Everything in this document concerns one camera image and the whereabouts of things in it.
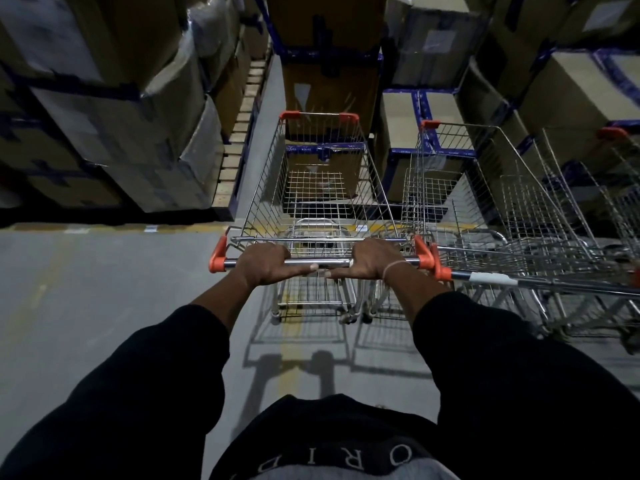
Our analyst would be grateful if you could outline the person's left hand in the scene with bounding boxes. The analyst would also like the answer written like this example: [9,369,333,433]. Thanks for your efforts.
[234,242,320,290]

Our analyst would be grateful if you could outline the person's right hand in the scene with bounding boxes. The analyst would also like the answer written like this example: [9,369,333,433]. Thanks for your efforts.
[324,238,415,283]

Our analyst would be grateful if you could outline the metal shopping cart orange handle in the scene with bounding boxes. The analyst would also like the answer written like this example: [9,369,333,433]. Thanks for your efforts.
[208,111,437,326]

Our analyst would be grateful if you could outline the person's right forearm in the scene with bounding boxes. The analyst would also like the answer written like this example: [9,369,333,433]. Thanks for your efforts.
[382,262,454,326]

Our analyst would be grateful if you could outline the person's left forearm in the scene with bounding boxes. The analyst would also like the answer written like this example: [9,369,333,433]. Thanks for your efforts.
[191,271,257,336]

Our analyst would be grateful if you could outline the thin thread wristband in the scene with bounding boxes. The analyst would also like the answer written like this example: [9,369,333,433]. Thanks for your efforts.
[382,260,414,283]

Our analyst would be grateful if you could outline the wooden pallet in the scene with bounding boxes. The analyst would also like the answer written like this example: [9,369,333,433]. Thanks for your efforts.
[212,47,275,221]

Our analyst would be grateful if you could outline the black shirt with lettering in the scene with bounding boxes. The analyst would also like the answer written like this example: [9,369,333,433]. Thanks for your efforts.
[0,292,640,480]

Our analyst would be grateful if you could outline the stack of plastic-wrapped cardboard boxes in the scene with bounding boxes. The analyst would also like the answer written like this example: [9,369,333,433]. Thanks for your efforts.
[0,0,273,215]

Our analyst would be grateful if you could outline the stack of pale blue-taped boxes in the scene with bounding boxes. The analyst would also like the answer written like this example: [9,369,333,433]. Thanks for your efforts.
[375,0,640,230]

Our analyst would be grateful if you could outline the metal shopping cart orange corners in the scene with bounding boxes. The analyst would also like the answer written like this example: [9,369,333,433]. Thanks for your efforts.
[594,126,640,275]

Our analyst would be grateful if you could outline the brown cardboard box blue strap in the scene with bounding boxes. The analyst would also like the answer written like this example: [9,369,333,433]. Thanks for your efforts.
[283,141,370,201]
[265,0,388,63]
[281,60,382,143]

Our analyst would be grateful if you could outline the metal shopping cart white-taped handle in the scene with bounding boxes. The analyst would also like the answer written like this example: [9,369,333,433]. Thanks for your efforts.
[400,119,640,355]

